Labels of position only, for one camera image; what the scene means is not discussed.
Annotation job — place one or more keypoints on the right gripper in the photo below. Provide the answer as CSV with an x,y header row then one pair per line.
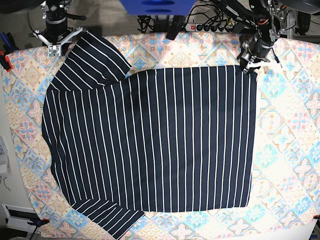
x,y
57,33

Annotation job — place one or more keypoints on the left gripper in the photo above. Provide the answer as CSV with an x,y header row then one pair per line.
x,y
254,49

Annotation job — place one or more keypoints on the navy white striped T-shirt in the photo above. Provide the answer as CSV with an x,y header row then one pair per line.
x,y
161,140

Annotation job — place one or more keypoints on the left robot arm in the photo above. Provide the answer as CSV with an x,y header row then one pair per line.
x,y
263,20

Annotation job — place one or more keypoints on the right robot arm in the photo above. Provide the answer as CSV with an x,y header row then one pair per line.
x,y
57,10

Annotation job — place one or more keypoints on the orange black clamp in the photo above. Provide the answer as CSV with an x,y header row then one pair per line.
x,y
37,223
9,47

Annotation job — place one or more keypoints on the white power strip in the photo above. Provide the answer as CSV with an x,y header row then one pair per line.
x,y
195,27

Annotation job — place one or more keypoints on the black remote control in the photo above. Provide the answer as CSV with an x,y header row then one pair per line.
x,y
177,24

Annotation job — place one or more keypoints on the patterned pastel tablecloth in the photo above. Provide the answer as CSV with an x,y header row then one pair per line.
x,y
286,171

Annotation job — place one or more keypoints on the white box at left edge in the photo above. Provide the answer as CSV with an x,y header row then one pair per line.
x,y
5,169

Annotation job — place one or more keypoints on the white vent panel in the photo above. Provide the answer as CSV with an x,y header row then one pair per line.
x,y
18,217

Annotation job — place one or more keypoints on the orange black clamp bottom left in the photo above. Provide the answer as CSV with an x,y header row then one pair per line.
x,y
37,223

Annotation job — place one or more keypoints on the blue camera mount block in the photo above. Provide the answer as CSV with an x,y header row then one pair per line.
x,y
158,7

